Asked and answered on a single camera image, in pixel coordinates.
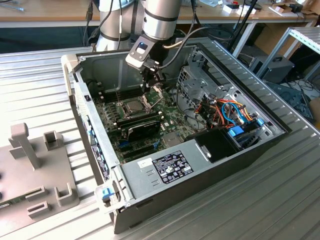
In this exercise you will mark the open black PC case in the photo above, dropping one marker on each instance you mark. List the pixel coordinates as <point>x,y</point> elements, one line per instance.
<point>200,192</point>

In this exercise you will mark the small open cardboard box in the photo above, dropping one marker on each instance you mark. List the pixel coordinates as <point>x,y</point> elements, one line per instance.
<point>280,10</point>

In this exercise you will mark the white and red box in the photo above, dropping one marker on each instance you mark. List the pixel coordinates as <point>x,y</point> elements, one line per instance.
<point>231,9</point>

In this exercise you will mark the green RAM stick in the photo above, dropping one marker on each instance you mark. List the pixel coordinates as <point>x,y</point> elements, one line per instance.
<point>15,201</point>

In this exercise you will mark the large cardboard box flaps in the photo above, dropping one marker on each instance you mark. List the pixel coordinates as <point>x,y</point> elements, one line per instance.
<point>311,7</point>

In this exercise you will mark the black rating label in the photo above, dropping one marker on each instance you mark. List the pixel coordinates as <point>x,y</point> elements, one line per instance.
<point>172,166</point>

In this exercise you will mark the brown floor cardboard box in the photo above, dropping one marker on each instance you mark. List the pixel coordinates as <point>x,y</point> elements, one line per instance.
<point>315,110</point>

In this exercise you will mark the black tripod legs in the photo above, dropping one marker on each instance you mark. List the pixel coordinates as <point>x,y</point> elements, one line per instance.
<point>250,11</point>

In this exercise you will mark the black RAM slots white clips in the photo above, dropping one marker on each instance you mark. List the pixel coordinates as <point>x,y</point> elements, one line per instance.
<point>125,93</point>

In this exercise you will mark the black expansion slots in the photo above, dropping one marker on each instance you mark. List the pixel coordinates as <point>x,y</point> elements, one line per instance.
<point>140,152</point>

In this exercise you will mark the aluminium profile frame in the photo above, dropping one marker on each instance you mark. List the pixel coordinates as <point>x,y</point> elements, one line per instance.
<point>307,37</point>

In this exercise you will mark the silver metal drive cage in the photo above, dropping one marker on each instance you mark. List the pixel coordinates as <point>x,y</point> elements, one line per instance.
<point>197,83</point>

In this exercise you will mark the blue disk carrier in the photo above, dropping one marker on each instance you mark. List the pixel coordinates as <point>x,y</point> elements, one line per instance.
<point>236,131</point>

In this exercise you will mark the grey chipset heat sink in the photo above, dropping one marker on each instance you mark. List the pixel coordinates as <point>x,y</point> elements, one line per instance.
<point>172,140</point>

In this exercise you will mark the CPU socket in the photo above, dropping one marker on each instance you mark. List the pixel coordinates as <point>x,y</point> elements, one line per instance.
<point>128,114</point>

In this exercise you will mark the green motherboard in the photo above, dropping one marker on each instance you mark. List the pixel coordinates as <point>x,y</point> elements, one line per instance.
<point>172,120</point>

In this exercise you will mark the blue case latch clip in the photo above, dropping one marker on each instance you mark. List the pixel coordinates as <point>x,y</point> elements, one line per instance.
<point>106,193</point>

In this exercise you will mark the black plastic drive housing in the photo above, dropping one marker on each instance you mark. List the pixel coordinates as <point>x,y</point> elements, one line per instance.
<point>217,145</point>

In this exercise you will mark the black graphics card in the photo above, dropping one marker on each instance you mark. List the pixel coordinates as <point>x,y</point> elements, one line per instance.
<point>145,130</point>

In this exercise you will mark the small white sticker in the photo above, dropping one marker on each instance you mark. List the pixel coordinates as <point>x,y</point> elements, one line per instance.
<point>145,163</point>

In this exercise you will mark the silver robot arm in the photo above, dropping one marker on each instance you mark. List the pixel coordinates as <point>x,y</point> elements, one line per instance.
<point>160,22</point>

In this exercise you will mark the grey power supply unit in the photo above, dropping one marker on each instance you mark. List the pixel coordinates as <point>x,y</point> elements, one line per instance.
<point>140,180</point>

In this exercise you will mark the brown cardboard sheet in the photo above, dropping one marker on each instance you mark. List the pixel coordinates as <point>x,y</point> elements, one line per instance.
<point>272,40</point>

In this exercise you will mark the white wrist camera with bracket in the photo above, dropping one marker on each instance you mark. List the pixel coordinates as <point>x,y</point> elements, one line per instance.
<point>135,58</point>

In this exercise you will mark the grey parts rack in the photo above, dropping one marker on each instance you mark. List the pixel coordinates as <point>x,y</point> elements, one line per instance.
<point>37,180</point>

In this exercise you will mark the long wooden desk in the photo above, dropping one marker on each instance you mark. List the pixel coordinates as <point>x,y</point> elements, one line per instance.
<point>62,11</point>

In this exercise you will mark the dark floor panel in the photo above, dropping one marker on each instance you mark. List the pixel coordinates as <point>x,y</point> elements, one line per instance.
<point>295,96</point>

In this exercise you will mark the silver CPU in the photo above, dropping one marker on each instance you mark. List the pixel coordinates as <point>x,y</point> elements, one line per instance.
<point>133,107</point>

